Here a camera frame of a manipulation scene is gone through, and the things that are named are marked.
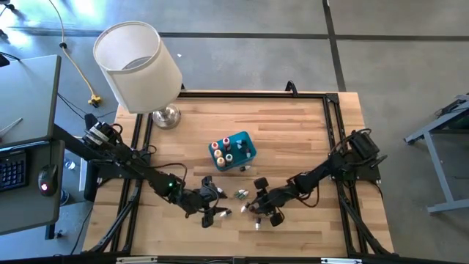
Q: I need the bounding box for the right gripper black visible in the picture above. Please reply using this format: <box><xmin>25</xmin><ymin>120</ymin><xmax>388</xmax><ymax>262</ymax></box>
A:
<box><xmin>248</xmin><ymin>177</ymin><xmax>295</xmax><ymax>228</ymax></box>

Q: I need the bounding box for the silver metal bracket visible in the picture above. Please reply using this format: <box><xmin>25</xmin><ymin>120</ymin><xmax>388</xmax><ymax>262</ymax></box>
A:
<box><xmin>320</xmin><ymin>257</ymin><xmax>363</xmax><ymax>264</ymax></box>
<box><xmin>116</xmin><ymin>256</ymin><xmax>158</xmax><ymax>264</ymax></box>

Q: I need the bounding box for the teal plastic bin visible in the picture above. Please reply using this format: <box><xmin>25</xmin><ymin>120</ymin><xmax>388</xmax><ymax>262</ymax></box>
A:
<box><xmin>207</xmin><ymin>131</ymin><xmax>258</xmax><ymax>172</ymax></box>

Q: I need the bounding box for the yellow extension cable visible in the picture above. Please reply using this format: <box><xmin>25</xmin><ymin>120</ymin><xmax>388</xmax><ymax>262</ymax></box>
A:
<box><xmin>47</xmin><ymin>0</ymin><xmax>104</xmax><ymax>109</ymax></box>

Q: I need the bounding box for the grey office desk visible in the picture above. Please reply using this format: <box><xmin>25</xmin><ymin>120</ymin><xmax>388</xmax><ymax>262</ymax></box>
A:
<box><xmin>0</xmin><ymin>54</ymin><xmax>66</xmax><ymax>236</ymax></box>

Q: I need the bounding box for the black computer keyboard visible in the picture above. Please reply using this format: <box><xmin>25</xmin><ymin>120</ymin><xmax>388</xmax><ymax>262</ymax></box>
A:
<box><xmin>0</xmin><ymin>149</ymin><xmax>29</xmax><ymax>193</ymax></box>

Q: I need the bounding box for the black aluminium table frame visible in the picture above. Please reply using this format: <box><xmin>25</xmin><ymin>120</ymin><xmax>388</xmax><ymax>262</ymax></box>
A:
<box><xmin>84</xmin><ymin>89</ymin><xmax>395</xmax><ymax>258</ymax></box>

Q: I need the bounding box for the thin black cable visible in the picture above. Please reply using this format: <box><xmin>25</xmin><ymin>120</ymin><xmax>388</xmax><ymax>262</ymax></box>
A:
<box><xmin>56</xmin><ymin>92</ymin><xmax>119</xmax><ymax>119</ymax></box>

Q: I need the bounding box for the grey metal table frame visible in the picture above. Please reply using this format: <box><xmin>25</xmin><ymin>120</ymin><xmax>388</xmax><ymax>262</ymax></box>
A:
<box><xmin>404</xmin><ymin>93</ymin><xmax>469</xmax><ymax>216</ymax></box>

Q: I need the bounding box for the black computer mouse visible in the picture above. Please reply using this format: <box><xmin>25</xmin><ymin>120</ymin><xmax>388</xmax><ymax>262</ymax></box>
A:
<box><xmin>37</xmin><ymin>164</ymin><xmax>59</xmax><ymax>197</ymax></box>

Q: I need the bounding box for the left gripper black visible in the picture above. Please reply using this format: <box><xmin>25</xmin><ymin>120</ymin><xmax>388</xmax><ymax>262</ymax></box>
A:
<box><xmin>181</xmin><ymin>175</ymin><xmax>233</xmax><ymax>230</ymax></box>

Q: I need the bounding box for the white shade silver table lamp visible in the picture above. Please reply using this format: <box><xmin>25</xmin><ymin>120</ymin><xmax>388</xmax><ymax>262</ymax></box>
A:
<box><xmin>92</xmin><ymin>21</ymin><xmax>183</xmax><ymax>130</ymax></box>

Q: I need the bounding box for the thin white stick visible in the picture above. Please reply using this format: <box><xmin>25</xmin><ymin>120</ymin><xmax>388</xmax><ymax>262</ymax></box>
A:
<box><xmin>0</xmin><ymin>117</ymin><xmax>23</xmax><ymax>135</ymax></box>

